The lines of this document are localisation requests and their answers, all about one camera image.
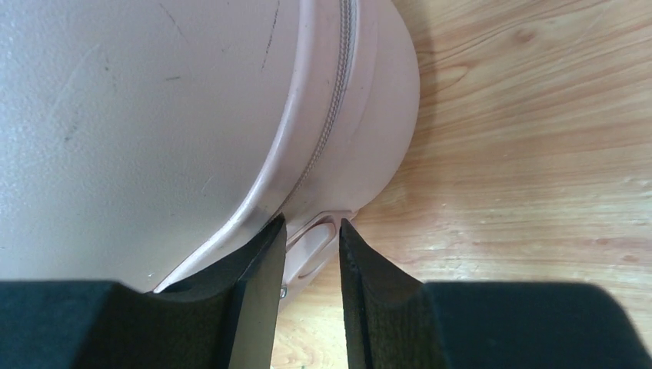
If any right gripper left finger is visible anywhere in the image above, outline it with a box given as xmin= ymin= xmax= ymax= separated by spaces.
xmin=1 ymin=216 xmax=287 ymax=368

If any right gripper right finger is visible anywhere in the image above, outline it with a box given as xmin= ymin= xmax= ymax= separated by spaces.
xmin=339 ymin=221 xmax=651 ymax=368

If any pink suitcase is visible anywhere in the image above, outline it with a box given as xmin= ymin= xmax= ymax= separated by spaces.
xmin=1 ymin=1 xmax=420 ymax=306

